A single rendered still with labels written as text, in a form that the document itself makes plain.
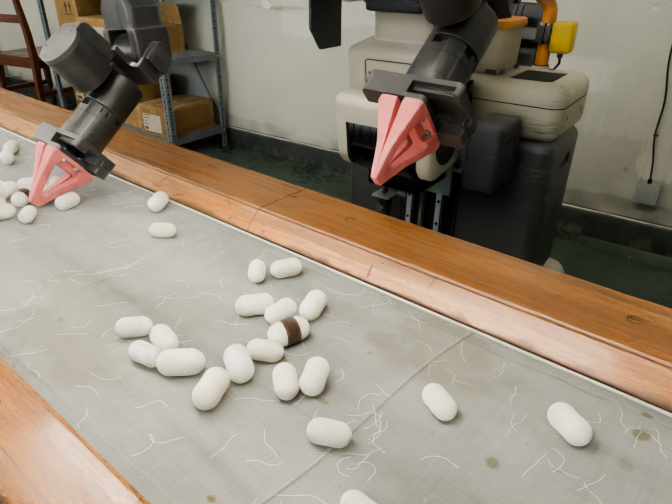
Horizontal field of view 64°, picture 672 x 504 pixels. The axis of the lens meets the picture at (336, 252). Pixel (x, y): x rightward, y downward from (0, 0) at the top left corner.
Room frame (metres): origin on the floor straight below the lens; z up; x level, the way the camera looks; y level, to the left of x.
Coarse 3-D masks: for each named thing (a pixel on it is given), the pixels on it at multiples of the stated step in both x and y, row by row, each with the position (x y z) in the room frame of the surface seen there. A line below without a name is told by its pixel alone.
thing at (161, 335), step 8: (152, 328) 0.38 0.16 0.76; (160, 328) 0.37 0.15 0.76; (168, 328) 0.38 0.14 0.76; (152, 336) 0.37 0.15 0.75; (160, 336) 0.36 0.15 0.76; (168, 336) 0.36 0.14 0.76; (176, 336) 0.37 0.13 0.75; (160, 344) 0.36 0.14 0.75; (168, 344) 0.36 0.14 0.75; (176, 344) 0.36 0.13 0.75
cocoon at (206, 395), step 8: (216, 368) 0.32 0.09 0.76; (208, 376) 0.31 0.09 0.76; (216, 376) 0.31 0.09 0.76; (224, 376) 0.32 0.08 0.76; (200, 384) 0.30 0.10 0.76; (208, 384) 0.30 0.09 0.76; (216, 384) 0.31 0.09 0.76; (224, 384) 0.31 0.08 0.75; (192, 392) 0.30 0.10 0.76; (200, 392) 0.30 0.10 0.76; (208, 392) 0.30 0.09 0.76; (216, 392) 0.30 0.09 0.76; (224, 392) 0.31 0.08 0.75; (192, 400) 0.30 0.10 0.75; (200, 400) 0.29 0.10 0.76; (208, 400) 0.29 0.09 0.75; (216, 400) 0.30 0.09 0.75; (200, 408) 0.29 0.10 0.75; (208, 408) 0.29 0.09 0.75
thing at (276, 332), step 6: (300, 318) 0.39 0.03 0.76; (276, 324) 0.38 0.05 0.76; (282, 324) 0.38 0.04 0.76; (300, 324) 0.38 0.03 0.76; (306, 324) 0.38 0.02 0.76; (270, 330) 0.37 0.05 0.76; (276, 330) 0.37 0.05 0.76; (282, 330) 0.37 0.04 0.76; (306, 330) 0.38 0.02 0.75; (270, 336) 0.37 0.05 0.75; (276, 336) 0.37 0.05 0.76; (282, 336) 0.37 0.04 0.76; (306, 336) 0.38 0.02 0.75; (282, 342) 0.37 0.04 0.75
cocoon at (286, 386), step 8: (280, 368) 0.32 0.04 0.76; (288, 368) 0.32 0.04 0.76; (272, 376) 0.32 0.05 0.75; (280, 376) 0.32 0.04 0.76; (288, 376) 0.32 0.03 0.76; (296, 376) 0.32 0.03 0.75; (280, 384) 0.31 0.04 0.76; (288, 384) 0.31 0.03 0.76; (296, 384) 0.31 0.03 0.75; (280, 392) 0.30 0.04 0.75; (288, 392) 0.30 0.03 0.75; (296, 392) 0.31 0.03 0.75
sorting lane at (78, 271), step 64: (0, 128) 1.03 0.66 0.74; (128, 192) 0.72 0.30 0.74; (0, 256) 0.53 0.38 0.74; (64, 256) 0.53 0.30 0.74; (128, 256) 0.53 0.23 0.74; (192, 256) 0.53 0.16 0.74; (256, 256) 0.54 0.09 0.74; (0, 320) 0.41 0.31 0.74; (64, 320) 0.41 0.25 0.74; (192, 320) 0.41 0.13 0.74; (256, 320) 0.41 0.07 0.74; (320, 320) 0.41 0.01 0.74; (384, 320) 0.42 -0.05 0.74; (448, 320) 0.42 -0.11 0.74; (64, 384) 0.32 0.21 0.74; (128, 384) 0.32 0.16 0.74; (192, 384) 0.33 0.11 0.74; (256, 384) 0.33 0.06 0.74; (384, 384) 0.33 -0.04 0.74; (448, 384) 0.33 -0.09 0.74; (512, 384) 0.33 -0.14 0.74; (576, 384) 0.33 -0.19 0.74; (128, 448) 0.26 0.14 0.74; (192, 448) 0.26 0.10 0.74; (256, 448) 0.26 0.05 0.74; (320, 448) 0.26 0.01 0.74; (384, 448) 0.26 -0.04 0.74; (448, 448) 0.27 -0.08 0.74; (512, 448) 0.27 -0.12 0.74; (576, 448) 0.27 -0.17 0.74; (640, 448) 0.27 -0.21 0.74
